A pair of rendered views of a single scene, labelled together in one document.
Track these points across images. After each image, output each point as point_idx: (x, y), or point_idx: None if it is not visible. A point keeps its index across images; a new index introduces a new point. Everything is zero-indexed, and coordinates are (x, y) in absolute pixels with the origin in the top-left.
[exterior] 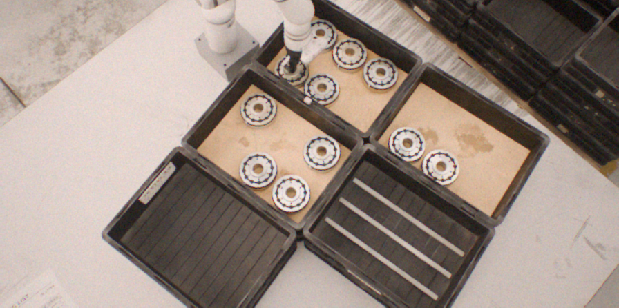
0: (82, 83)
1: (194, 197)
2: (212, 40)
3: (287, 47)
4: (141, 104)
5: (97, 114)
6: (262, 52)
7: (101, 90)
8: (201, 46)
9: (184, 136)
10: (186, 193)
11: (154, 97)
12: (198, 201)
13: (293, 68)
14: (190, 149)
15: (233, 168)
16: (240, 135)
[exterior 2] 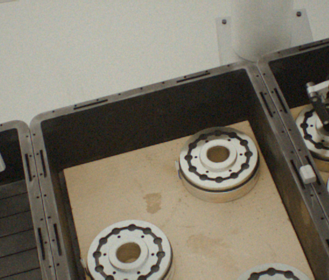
0: (28, 17)
1: None
2: (233, 17)
3: None
4: (76, 84)
5: (9, 65)
6: (289, 56)
7: (42, 37)
8: (218, 32)
9: (45, 112)
10: None
11: (101, 84)
12: None
13: None
14: (35, 136)
15: (97, 232)
16: (154, 188)
